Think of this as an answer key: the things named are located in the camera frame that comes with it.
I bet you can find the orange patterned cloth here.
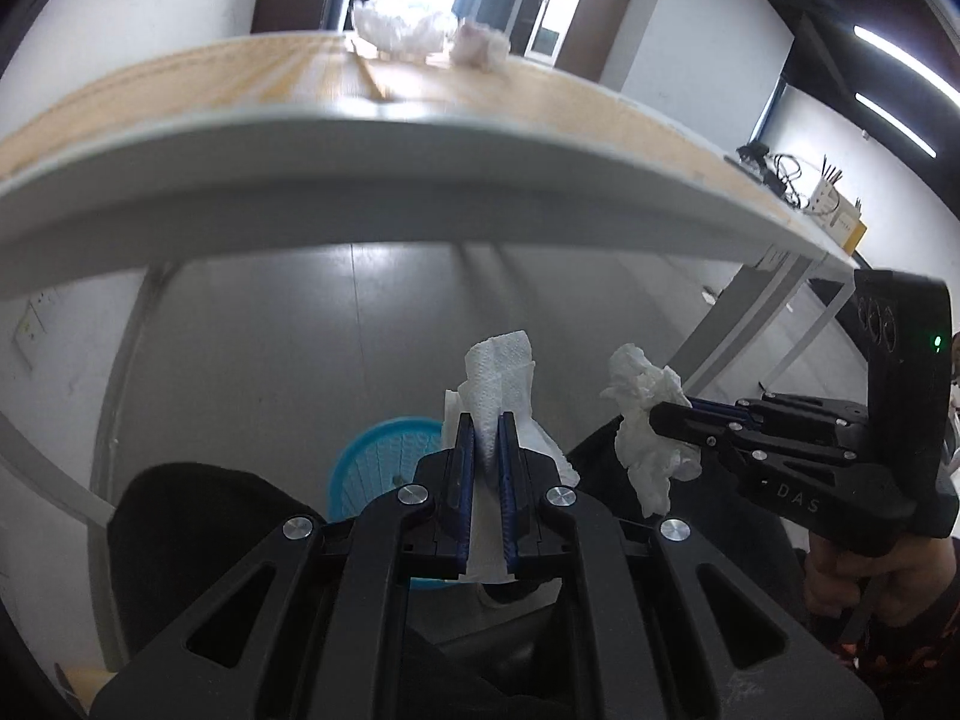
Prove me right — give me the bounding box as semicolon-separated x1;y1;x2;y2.
838;615;960;720

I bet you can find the blue wastebasket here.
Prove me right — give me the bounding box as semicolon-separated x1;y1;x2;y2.
330;416;452;524

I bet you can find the ceiling light strip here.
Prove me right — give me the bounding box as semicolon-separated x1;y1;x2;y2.
855;92;938;160
853;24;960;100

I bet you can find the brown glass-door cabinet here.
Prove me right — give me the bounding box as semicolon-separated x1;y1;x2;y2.
457;0;647;83

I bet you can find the black chair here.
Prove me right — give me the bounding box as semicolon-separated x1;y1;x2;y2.
107;465;332;682

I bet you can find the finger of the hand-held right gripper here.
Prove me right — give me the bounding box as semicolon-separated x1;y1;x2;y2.
651;420;863;475
649;394;872;436

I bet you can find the black cable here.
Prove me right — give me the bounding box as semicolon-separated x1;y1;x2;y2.
771;154;808;208

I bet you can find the white table leg frame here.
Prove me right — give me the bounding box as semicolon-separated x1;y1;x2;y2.
667;244;857;407

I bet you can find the clear crumpled plastic wrap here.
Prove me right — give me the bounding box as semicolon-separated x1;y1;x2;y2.
351;0;407;55

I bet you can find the pinkish crumpled tissue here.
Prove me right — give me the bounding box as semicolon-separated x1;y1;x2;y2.
448;17;513;75

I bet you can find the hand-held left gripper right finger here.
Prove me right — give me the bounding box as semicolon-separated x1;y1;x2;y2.
496;411;886;720

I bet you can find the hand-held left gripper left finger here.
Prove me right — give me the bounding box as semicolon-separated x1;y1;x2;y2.
97;412;478;720

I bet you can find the white paper towel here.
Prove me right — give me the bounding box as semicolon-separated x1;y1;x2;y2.
441;330;582;586

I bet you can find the person's right hand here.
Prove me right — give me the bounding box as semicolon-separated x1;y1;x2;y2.
804;529;958;643

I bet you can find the yellow checkered tablecloth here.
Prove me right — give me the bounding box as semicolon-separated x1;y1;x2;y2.
0;30;797;200

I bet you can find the white tissue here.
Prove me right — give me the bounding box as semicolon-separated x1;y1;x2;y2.
396;10;455;65
600;343;703;518

